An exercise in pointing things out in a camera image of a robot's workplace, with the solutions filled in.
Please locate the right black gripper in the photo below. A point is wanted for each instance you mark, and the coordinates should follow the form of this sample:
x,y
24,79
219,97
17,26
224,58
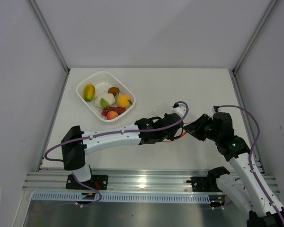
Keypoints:
x,y
195,128

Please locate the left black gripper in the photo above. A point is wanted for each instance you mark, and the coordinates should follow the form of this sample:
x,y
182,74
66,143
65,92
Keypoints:
x,y
171,135

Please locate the orange fruit with leaf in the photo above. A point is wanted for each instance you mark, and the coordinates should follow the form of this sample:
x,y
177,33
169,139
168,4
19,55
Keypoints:
x,y
124,101

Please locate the red grape bunch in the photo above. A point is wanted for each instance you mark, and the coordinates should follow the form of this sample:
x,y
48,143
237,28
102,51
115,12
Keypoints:
x,y
118,110

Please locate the red orange peach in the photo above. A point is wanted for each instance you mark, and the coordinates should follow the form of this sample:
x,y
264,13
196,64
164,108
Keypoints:
x,y
112,115

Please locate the white cauliflower with leaves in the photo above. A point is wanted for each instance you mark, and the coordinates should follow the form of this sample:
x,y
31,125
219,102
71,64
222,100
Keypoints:
x,y
104,100

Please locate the clear zip top bag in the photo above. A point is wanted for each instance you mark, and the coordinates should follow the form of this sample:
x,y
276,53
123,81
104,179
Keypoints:
x,y
164,108

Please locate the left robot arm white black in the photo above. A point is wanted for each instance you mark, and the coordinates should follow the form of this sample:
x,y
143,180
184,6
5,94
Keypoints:
x,y
77,144

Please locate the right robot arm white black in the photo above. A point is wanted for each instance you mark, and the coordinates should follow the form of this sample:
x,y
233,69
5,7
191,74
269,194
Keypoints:
x,y
255,197

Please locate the brown kiwi fruit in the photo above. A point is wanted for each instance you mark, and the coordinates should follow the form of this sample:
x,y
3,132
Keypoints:
x,y
114,91

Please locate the white perforated plastic basket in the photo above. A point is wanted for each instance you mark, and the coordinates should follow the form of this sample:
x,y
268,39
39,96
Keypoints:
x,y
102,81

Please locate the green yellow mango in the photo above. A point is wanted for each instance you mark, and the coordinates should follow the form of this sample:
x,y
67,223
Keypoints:
x,y
89,92

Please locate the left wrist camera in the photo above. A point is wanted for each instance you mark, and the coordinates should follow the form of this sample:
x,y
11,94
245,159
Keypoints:
x,y
180,108

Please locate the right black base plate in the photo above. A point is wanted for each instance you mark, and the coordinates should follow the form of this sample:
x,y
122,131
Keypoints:
x,y
202,184

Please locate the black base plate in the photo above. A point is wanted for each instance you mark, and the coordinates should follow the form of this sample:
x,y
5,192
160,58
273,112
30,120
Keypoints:
x,y
202,184
98,182

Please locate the aluminium mounting rail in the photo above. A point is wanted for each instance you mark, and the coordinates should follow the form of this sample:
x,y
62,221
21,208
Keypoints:
x,y
128,181

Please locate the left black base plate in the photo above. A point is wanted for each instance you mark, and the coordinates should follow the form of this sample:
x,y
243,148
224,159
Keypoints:
x,y
98,182

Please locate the white slotted cable duct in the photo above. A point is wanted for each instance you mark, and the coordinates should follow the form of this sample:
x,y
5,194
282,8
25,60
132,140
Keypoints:
x,y
198,198

